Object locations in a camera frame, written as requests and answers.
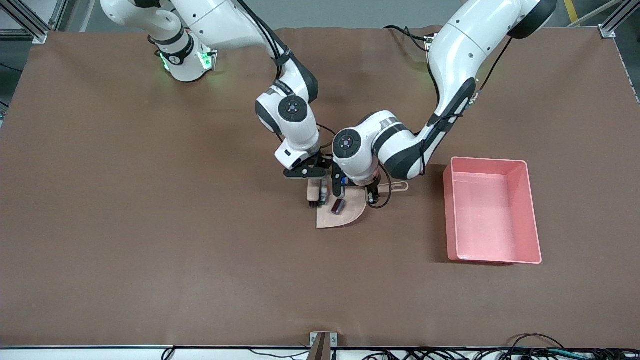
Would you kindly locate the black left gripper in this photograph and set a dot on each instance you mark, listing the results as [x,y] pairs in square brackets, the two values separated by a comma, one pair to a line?
[371,190]

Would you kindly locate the brown table cover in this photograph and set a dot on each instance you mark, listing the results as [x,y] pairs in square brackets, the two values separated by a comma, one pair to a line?
[200,280]

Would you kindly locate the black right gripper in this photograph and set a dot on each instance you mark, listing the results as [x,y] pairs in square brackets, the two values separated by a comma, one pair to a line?
[314,196]

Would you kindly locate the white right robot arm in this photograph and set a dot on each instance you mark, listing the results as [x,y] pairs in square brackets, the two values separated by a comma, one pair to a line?
[292,125]

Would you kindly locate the dark brown cylindrical capacitor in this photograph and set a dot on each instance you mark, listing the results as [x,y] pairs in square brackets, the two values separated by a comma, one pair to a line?
[338,207]

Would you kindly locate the pink plastic bin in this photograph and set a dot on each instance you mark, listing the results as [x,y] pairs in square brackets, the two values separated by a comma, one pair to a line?
[495,220]

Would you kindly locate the beige plastic dustpan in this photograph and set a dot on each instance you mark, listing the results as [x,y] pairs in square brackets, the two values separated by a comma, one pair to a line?
[350,218]

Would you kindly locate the grey metal camera bracket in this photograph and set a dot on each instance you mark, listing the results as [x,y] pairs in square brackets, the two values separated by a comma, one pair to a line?
[322,345]

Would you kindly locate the aluminium frame profile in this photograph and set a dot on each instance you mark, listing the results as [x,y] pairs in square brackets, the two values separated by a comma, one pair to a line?
[607,32]
[39,36]

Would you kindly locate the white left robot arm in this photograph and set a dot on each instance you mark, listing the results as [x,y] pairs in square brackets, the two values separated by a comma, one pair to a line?
[450,60]

